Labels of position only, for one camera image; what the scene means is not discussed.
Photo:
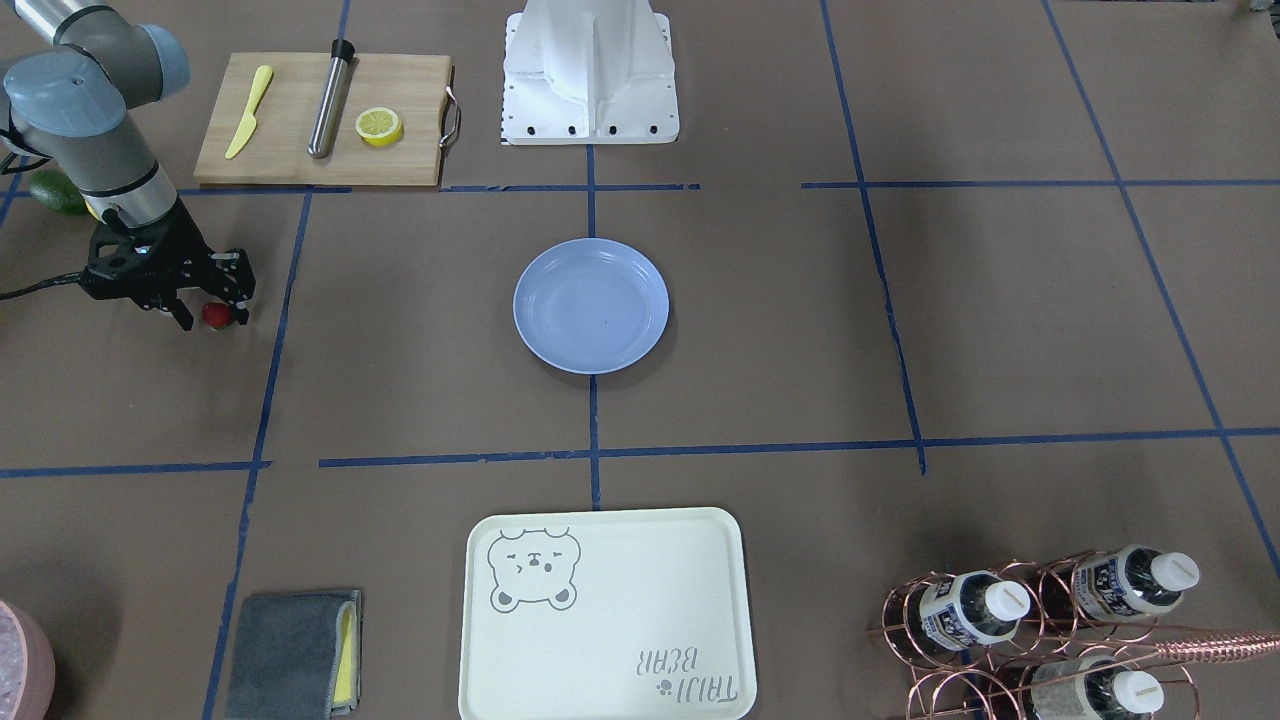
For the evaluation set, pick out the yellow plastic knife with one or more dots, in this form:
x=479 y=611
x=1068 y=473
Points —
x=248 y=121

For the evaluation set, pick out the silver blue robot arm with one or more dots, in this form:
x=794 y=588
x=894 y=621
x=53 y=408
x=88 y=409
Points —
x=71 y=104

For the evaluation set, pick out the green lime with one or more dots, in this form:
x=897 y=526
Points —
x=53 y=189

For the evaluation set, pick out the steel cylinder tool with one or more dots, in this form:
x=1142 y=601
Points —
x=333 y=99

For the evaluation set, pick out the blue round plate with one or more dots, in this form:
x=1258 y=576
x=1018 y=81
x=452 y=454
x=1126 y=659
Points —
x=591 y=306

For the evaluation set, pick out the pink bowl with ice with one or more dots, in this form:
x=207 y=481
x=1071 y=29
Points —
x=27 y=666

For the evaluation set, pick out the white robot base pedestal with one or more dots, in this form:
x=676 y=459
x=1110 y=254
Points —
x=588 y=73

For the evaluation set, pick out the red strawberry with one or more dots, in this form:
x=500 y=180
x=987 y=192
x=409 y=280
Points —
x=218 y=316

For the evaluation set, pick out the copper wire bottle rack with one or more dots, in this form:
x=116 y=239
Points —
x=988 y=683

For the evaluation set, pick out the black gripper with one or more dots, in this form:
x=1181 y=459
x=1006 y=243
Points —
x=190 y=246

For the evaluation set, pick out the grey folded cloth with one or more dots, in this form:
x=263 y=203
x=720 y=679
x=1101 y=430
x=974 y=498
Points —
x=297 y=656

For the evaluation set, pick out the tea bottle white cap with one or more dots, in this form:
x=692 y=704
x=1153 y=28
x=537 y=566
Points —
x=959 y=614

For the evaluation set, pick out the cream bear tray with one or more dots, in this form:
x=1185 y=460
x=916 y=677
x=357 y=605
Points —
x=624 y=614

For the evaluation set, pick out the lemon half slice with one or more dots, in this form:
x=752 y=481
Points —
x=379 y=127

